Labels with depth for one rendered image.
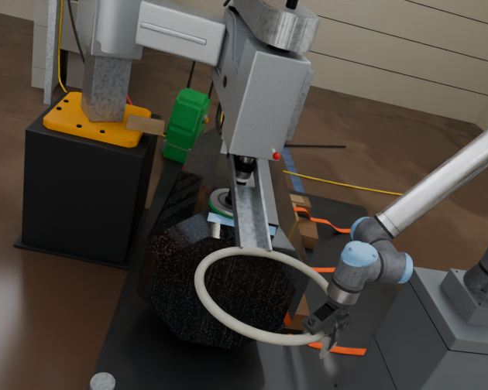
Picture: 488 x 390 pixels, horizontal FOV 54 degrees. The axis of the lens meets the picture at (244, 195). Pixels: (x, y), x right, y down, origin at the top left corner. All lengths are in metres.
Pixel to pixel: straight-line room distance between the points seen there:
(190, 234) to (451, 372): 1.16
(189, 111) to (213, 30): 1.63
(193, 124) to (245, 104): 2.19
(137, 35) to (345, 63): 5.40
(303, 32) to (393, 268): 0.86
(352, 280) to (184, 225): 0.98
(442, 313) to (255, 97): 1.07
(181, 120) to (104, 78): 1.49
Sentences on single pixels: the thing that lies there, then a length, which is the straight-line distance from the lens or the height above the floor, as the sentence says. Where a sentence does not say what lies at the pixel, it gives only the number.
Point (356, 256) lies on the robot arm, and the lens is 1.33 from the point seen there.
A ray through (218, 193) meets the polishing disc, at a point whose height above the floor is 0.83.
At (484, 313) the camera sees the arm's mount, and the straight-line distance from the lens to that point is 2.02.
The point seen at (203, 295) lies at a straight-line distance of 1.48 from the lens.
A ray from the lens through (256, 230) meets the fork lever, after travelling 1.87.
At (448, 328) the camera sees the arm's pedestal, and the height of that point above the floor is 0.84.
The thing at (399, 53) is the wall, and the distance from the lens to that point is 7.87.
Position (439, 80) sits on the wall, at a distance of 8.29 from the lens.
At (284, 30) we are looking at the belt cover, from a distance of 1.75.
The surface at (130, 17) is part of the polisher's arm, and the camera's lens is 2.50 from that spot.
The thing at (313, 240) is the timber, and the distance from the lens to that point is 3.48.
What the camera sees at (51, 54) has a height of 0.47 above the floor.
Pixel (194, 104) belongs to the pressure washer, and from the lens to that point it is 4.02.
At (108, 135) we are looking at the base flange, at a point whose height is 0.78.
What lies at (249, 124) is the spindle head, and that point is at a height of 1.24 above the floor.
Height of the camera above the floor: 1.91
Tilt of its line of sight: 29 degrees down
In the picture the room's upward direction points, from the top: 17 degrees clockwise
